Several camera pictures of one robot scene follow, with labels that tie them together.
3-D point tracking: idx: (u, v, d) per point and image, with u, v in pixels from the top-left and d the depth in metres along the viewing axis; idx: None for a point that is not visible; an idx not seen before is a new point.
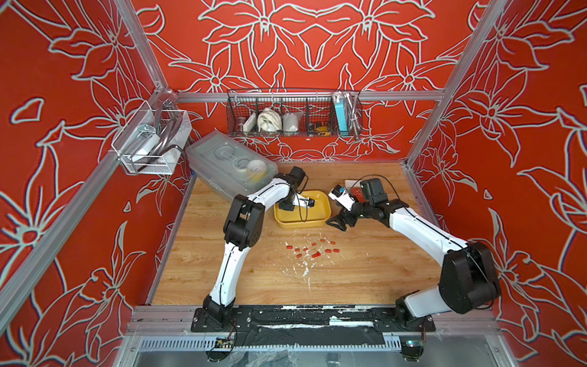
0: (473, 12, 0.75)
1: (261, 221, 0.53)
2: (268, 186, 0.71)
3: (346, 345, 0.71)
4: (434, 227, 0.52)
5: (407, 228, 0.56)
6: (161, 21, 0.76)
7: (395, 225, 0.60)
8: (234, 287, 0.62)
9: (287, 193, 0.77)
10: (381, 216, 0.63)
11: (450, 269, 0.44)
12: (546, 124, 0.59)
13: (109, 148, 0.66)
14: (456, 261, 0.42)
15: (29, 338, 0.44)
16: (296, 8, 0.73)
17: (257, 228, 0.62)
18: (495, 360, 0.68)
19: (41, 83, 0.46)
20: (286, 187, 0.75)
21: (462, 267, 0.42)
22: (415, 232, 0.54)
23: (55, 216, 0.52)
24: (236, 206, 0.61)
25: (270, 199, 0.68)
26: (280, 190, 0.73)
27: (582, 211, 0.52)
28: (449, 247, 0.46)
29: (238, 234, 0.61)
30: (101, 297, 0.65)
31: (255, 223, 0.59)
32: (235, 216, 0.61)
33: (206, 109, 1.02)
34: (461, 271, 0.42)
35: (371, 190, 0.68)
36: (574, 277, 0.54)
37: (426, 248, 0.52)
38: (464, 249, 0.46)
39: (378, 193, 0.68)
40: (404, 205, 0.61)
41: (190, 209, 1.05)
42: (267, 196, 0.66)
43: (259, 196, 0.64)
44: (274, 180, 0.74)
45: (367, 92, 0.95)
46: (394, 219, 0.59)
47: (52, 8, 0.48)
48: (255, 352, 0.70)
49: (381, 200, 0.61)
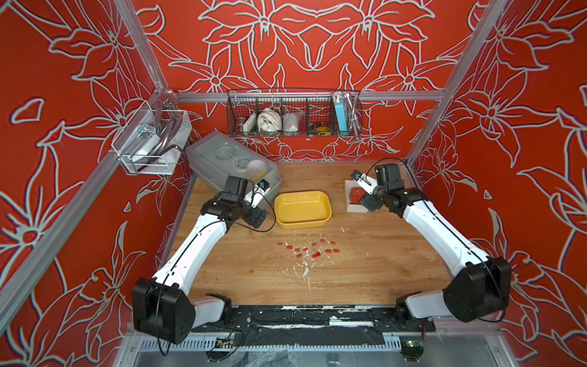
0: (473, 12, 0.75)
1: (186, 305, 0.43)
2: (190, 238, 0.49)
3: (346, 345, 0.71)
4: (453, 231, 0.48)
5: (422, 226, 0.52)
6: (161, 21, 0.76)
7: (409, 218, 0.56)
8: (216, 303, 0.63)
9: (225, 228, 0.56)
10: (395, 205, 0.58)
11: (463, 281, 0.42)
12: (546, 124, 0.59)
13: (109, 148, 0.66)
14: (473, 276, 0.40)
15: (28, 338, 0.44)
16: (296, 8, 0.73)
17: (183, 315, 0.42)
18: (495, 360, 0.68)
19: (41, 84, 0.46)
20: (218, 225, 0.53)
21: (479, 283, 0.40)
22: (431, 231, 0.50)
23: (55, 216, 0.52)
24: (139, 299, 0.40)
25: (198, 254, 0.47)
26: (209, 235, 0.51)
27: (582, 212, 0.52)
28: (468, 258, 0.43)
29: (159, 329, 0.41)
30: (101, 297, 0.65)
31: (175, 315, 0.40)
32: (144, 313, 0.41)
33: (206, 109, 1.02)
34: (476, 287, 0.40)
35: (389, 177, 0.62)
36: (574, 277, 0.54)
37: (439, 250, 0.49)
38: (484, 262, 0.42)
39: (394, 180, 0.62)
40: (423, 197, 0.56)
41: (190, 209, 1.05)
42: (186, 261, 0.45)
43: (173, 273, 0.43)
44: (199, 224, 0.52)
45: (367, 92, 0.95)
46: (411, 212, 0.54)
47: (52, 8, 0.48)
48: (255, 353, 0.70)
49: (398, 189, 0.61)
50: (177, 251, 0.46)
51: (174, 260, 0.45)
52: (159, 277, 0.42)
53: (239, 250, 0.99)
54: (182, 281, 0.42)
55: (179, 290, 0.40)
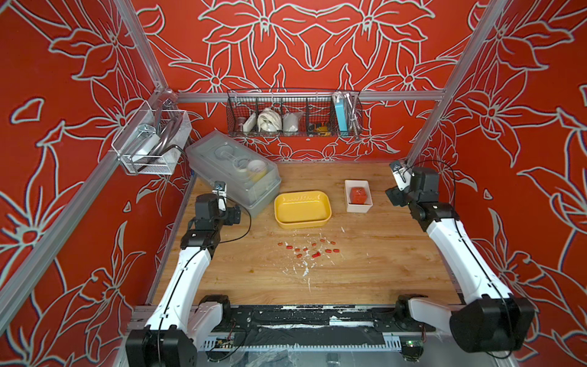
0: (473, 12, 0.75)
1: (188, 345, 0.42)
2: (177, 275, 0.48)
3: (346, 346, 0.71)
4: (478, 258, 0.44)
5: (445, 246, 0.49)
6: (161, 21, 0.76)
7: (432, 234, 0.53)
8: (214, 309, 0.62)
9: (209, 256, 0.56)
10: (421, 216, 0.55)
11: (473, 311, 0.40)
12: (546, 124, 0.59)
13: (109, 148, 0.66)
14: (485, 307, 0.38)
15: (28, 338, 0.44)
16: (296, 8, 0.73)
17: (186, 360, 0.41)
18: (496, 360, 0.68)
19: (41, 84, 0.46)
20: (202, 255, 0.52)
21: (491, 316, 0.37)
22: (453, 253, 0.47)
23: (56, 216, 0.52)
24: (136, 352, 0.38)
25: (189, 290, 0.46)
26: (195, 268, 0.50)
27: (582, 212, 0.52)
28: (486, 290, 0.40)
29: None
30: (101, 297, 0.65)
31: (177, 358, 0.38)
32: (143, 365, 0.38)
33: (206, 109, 1.02)
34: (487, 319, 0.37)
35: (424, 186, 0.57)
36: (573, 277, 0.54)
37: (455, 273, 0.47)
38: (502, 298, 0.39)
39: (429, 190, 0.58)
40: (453, 215, 0.52)
41: (190, 209, 1.05)
42: (176, 301, 0.44)
43: (167, 316, 0.41)
44: (183, 260, 0.51)
45: (367, 92, 0.95)
46: (438, 228, 0.51)
47: (52, 8, 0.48)
48: (255, 353, 0.70)
49: (429, 200, 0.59)
50: (167, 293, 0.45)
51: (164, 303, 0.43)
52: (152, 324, 0.40)
53: (239, 250, 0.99)
54: (179, 321, 0.41)
55: (179, 331, 0.39)
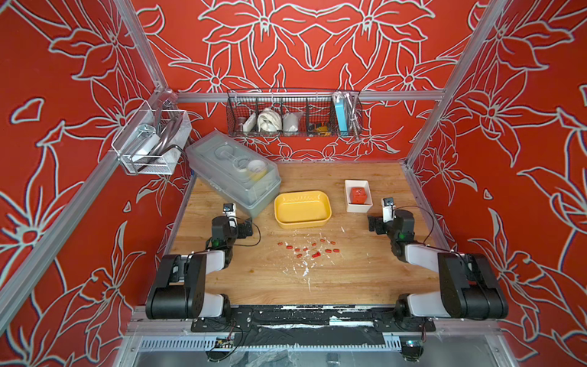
0: (473, 12, 0.75)
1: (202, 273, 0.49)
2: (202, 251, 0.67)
3: (346, 345, 0.71)
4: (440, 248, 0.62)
5: (418, 259, 0.61)
6: (161, 21, 0.76)
7: (410, 259, 0.64)
8: (215, 300, 0.63)
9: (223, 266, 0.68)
10: (397, 252, 0.69)
11: (445, 269, 0.47)
12: (546, 124, 0.59)
13: (109, 148, 0.66)
14: (448, 258, 0.47)
15: (29, 338, 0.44)
16: (296, 8, 0.73)
17: (199, 284, 0.47)
18: (496, 360, 0.68)
19: (41, 84, 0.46)
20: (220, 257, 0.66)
21: (455, 264, 0.46)
22: (423, 254, 0.58)
23: (55, 216, 0.52)
24: (167, 267, 0.47)
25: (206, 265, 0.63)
26: (214, 260, 0.62)
27: (582, 212, 0.52)
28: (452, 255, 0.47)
29: (176, 297, 0.44)
30: (101, 297, 0.65)
31: (196, 271, 0.47)
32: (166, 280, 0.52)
33: (206, 109, 1.02)
34: (452, 266, 0.46)
35: (403, 227, 0.71)
36: (574, 277, 0.54)
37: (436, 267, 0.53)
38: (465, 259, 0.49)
39: (407, 232, 0.72)
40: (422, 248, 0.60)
41: (190, 209, 1.05)
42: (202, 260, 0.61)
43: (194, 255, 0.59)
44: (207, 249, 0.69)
45: (367, 92, 0.95)
46: (410, 251, 0.64)
47: (52, 8, 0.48)
48: (255, 353, 0.70)
49: (404, 240, 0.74)
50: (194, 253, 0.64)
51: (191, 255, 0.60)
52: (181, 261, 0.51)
53: (239, 250, 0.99)
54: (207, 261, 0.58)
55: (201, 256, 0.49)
